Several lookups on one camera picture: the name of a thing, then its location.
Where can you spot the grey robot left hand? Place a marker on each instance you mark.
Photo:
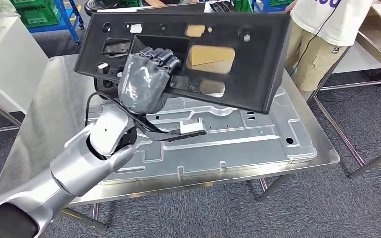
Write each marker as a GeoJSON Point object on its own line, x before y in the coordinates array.
{"type": "Point", "coordinates": [144, 85]}

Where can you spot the black plastic panel part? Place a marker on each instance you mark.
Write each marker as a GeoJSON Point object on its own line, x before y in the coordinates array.
{"type": "Point", "coordinates": [259, 59]}

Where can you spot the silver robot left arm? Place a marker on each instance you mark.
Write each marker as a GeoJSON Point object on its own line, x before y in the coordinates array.
{"type": "Point", "coordinates": [75, 167]}

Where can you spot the stainless steel workbench table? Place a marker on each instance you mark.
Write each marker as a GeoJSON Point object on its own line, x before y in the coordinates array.
{"type": "Point", "coordinates": [55, 108]}

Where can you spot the cardboard box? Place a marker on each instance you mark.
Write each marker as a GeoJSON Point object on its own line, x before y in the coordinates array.
{"type": "Point", "coordinates": [210, 57]}

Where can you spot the white table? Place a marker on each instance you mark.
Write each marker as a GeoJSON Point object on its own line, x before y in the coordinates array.
{"type": "Point", "coordinates": [118, 10]}

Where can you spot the black round tyre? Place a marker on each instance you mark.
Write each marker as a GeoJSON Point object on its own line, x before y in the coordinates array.
{"type": "Point", "coordinates": [100, 6]}

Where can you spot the black ribbed device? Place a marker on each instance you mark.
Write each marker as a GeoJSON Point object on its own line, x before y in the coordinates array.
{"type": "Point", "coordinates": [220, 6]}

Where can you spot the stamped sheet metal panel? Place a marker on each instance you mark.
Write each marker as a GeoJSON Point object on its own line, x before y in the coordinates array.
{"type": "Point", "coordinates": [236, 148]}

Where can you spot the green plastic crate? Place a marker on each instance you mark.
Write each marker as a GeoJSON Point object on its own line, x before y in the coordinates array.
{"type": "Point", "coordinates": [29, 2]}
{"type": "Point", "coordinates": [39, 16]}
{"type": "Point", "coordinates": [281, 2]}

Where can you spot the green box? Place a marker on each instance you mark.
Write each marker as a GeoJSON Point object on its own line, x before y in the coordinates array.
{"type": "Point", "coordinates": [243, 6]}

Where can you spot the white cabinet panel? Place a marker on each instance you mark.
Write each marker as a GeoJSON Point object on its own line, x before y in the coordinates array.
{"type": "Point", "coordinates": [9, 59]}

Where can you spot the blue wheeled rack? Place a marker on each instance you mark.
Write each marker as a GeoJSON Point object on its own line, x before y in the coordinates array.
{"type": "Point", "coordinates": [261, 6]}

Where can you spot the white board under table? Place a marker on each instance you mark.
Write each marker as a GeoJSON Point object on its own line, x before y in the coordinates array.
{"type": "Point", "coordinates": [355, 60]}

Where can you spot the black box under table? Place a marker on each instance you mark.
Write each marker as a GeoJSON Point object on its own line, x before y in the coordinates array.
{"type": "Point", "coordinates": [379, 75]}

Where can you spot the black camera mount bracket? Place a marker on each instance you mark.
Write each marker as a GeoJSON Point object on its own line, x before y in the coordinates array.
{"type": "Point", "coordinates": [164, 135]}

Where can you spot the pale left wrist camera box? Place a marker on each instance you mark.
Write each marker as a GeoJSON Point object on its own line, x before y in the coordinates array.
{"type": "Point", "coordinates": [191, 126]}

